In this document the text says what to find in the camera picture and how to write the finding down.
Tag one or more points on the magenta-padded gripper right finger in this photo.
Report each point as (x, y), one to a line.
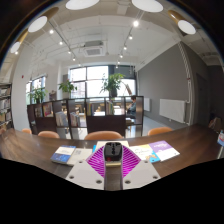
(130, 163)

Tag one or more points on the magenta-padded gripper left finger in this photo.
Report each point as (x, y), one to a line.
(96, 163)

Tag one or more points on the black charger block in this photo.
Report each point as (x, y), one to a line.
(113, 151)

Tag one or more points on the light blue and yellow book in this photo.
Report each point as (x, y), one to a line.
(145, 153)

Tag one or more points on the white book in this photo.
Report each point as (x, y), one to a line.
(79, 156)

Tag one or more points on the orange chairs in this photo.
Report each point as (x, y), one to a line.
(103, 135)

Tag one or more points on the dark blue book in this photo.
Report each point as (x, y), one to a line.
(62, 154)

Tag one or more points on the purple book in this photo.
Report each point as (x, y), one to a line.
(164, 150)

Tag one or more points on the dark open shelf unit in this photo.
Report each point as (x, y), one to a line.
(106, 123)

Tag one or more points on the person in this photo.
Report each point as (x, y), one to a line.
(132, 108)

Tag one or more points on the potted green plant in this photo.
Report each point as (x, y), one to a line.
(112, 83)
(37, 95)
(67, 86)

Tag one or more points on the blue sign card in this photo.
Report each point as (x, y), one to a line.
(221, 138)

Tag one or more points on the ceiling air conditioner unit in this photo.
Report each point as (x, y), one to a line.
(93, 50)

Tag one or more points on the ceiling lights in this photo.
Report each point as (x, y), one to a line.
(37, 24)

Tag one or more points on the small white wall radiator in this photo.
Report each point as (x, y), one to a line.
(147, 104)

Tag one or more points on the large white wall radiator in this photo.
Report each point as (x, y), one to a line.
(172, 110)

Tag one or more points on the wall bookshelf unit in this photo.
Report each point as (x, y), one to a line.
(5, 106)

